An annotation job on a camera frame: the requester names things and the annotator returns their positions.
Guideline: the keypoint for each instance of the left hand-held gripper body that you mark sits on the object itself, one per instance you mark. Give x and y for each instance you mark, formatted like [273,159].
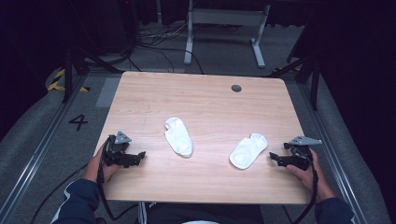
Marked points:
[115,152]

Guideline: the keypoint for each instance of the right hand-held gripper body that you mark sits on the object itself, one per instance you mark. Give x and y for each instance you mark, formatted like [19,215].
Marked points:
[299,155]

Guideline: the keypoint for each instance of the white ankle sock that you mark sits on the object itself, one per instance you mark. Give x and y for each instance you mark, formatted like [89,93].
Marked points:
[178,137]
[248,151]

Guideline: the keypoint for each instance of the person's left hand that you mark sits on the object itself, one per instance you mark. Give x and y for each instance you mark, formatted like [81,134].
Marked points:
[100,169]

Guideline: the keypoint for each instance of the person's right hand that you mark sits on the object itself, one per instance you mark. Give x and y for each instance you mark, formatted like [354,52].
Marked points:
[313,180]

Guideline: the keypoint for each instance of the black metal stand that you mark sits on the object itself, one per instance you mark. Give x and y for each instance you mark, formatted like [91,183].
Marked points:
[314,81]
[68,77]

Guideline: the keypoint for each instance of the dark round table grommet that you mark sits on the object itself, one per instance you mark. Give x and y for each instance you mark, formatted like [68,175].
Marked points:
[236,88]

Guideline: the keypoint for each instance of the person's dark clothed lap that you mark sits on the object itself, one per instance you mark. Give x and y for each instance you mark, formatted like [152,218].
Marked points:
[205,213]

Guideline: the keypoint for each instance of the aluminium floor rail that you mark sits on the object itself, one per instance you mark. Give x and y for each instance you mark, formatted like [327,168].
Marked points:
[336,161]
[37,152]

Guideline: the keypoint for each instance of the white metal desk frame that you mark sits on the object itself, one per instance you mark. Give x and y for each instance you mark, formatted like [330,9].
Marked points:
[224,17]

